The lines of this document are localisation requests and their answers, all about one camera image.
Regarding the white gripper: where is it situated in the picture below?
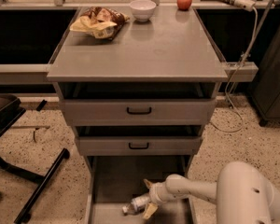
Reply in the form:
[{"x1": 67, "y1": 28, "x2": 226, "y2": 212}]
[{"x1": 143, "y1": 179, "x2": 169, "y2": 219}]

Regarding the clear plastic water bottle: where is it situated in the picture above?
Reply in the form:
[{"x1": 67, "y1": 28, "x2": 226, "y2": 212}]
[{"x1": 122, "y1": 193, "x2": 150, "y2": 215}]

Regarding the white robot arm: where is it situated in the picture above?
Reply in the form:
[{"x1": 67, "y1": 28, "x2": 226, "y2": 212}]
[{"x1": 143, "y1": 161, "x2": 280, "y2": 224}]

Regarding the grey open bottom drawer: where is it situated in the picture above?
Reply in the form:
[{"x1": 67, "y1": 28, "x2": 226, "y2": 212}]
[{"x1": 85, "y1": 156, "x2": 196, "y2": 224}]

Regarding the grey middle drawer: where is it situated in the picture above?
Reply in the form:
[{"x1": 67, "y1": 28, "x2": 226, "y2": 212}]
[{"x1": 76, "y1": 136, "x2": 202, "y2": 156}]

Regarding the grey drawer cabinet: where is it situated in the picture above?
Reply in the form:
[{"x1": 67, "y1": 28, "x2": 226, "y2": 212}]
[{"x1": 46, "y1": 5, "x2": 229, "y2": 224}]

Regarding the grey top drawer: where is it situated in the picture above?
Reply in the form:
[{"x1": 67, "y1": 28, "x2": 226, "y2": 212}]
[{"x1": 60, "y1": 99, "x2": 216, "y2": 126}]

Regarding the dark cabinet at right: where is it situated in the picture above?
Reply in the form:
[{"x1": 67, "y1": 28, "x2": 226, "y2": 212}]
[{"x1": 248, "y1": 0, "x2": 280, "y2": 127}]

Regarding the brown chip bag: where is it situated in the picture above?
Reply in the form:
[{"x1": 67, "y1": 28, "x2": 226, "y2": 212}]
[{"x1": 70, "y1": 7, "x2": 130, "y2": 39}]

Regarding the white ceramic bowl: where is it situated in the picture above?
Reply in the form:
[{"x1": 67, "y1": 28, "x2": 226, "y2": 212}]
[{"x1": 130, "y1": 0, "x2": 157, "y2": 22}]

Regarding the red apple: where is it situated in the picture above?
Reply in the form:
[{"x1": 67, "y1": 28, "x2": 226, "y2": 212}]
[{"x1": 176, "y1": 0, "x2": 192, "y2": 10}]

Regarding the black middle drawer handle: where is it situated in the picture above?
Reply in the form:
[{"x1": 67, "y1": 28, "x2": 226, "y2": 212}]
[{"x1": 128, "y1": 143, "x2": 149, "y2": 150}]

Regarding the black drawer handle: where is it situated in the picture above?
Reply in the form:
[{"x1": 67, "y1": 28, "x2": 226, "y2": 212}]
[
  {"x1": 128, "y1": 143, "x2": 149, "y2": 150},
  {"x1": 126, "y1": 107, "x2": 152, "y2": 115}
]

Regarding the black top drawer handle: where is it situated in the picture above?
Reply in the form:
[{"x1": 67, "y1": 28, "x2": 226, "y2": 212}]
[{"x1": 126, "y1": 107, "x2": 152, "y2": 115}]

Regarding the white cable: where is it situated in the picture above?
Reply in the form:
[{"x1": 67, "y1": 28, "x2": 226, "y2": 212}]
[{"x1": 208, "y1": 7, "x2": 259, "y2": 133}]

